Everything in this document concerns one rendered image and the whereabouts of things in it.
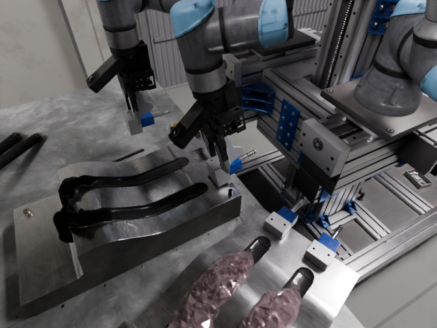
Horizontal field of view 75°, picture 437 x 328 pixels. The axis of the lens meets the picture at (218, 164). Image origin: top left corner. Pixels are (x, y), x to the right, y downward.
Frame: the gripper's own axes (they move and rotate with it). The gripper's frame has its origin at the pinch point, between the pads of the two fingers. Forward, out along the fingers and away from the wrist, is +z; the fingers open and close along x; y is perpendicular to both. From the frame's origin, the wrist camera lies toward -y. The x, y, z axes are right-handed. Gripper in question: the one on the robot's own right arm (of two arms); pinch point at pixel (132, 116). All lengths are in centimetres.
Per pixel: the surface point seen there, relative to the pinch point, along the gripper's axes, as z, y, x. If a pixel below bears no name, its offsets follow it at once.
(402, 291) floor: 95, 94, -68
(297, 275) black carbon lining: 10, 15, -57
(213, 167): 0.2, 10.1, -29.8
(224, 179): 3.8, 11.9, -31.6
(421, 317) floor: 95, 91, -80
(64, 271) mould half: 9.2, -27.1, -33.1
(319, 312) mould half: 9, 13, -65
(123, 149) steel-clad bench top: 15.1, -4.7, 5.6
